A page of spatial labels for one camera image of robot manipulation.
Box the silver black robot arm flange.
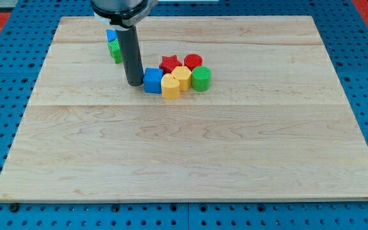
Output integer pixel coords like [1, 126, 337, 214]
[90, 0, 158, 31]

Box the blue cube block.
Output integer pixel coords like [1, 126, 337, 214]
[144, 68, 163, 94]

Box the yellow heart block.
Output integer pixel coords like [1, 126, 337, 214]
[160, 73, 180, 100]

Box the yellow hexagon block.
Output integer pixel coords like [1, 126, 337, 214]
[172, 66, 192, 91]

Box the red star block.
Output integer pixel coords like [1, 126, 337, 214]
[159, 55, 183, 73]

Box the green cylinder block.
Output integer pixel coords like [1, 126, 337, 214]
[192, 66, 211, 92]

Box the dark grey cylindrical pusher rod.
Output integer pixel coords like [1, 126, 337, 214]
[116, 27, 144, 86]

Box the light wooden board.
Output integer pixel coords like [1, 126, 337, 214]
[0, 16, 368, 203]

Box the blue triangle block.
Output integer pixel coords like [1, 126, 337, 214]
[106, 29, 117, 42]

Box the red cylinder block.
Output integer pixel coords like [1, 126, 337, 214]
[184, 54, 203, 71]

